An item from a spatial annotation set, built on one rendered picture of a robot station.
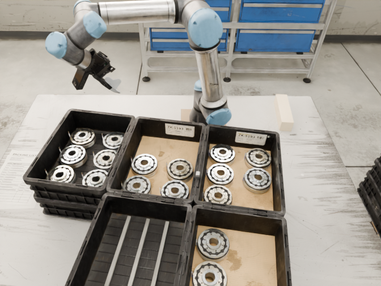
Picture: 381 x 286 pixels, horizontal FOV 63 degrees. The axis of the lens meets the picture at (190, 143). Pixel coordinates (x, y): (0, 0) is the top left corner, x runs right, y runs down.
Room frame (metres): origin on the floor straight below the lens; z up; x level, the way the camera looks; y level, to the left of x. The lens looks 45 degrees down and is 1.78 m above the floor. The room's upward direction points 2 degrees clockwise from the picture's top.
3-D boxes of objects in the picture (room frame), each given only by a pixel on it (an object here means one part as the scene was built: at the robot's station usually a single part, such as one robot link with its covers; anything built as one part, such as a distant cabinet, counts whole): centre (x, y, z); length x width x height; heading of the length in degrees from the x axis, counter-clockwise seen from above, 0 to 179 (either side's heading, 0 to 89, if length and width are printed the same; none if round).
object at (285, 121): (1.31, -0.50, 0.73); 0.24 x 0.06 x 0.06; 177
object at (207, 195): (0.65, -0.11, 0.86); 0.10 x 0.10 x 0.01
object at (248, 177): (0.74, -0.26, 0.86); 0.10 x 0.10 x 0.01
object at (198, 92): (1.23, -0.07, 0.89); 0.13 x 0.12 x 0.14; 18
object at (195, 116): (1.23, -0.07, 0.78); 0.15 x 0.15 x 0.10
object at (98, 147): (0.83, 0.41, 0.87); 0.40 x 0.30 x 0.11; 173
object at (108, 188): (0.79, 0.11, 0.92); 0.40 x 0.30 x 0.02; 173
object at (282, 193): (0.75, -0.19, 0.92); 0.40 x 0.30 x 0.02; 173
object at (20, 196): (0.84, 0.74, 0.70); 0.33 x 0.23 x 0.01; 2
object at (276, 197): (0.75, -0.19, 0.87); 0.40 x 0.30 x 0.11; 173
